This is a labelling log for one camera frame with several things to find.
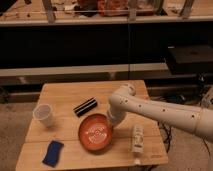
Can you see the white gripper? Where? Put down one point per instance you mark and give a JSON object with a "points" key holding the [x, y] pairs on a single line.
{"points": [[115, 116]]}

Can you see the orange ceramic bowl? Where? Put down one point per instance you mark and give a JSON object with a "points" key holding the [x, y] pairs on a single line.
{"points": [[95, 133]]}

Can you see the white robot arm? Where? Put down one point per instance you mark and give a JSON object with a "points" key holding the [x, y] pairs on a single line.
{"points": [[191, 119]]}

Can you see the white lotion bottle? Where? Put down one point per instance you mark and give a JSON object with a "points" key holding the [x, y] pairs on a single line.
{"points": [[137, 146]]}

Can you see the wooden table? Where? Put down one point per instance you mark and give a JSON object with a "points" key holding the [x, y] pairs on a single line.
{"points": [[63, 98]]}

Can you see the clear plastic cup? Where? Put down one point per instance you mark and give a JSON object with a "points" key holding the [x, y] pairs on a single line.
{"points": [[43, 113]]}

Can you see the black box on shelf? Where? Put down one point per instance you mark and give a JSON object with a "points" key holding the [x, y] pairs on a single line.
{"points": [[195, 59]]}

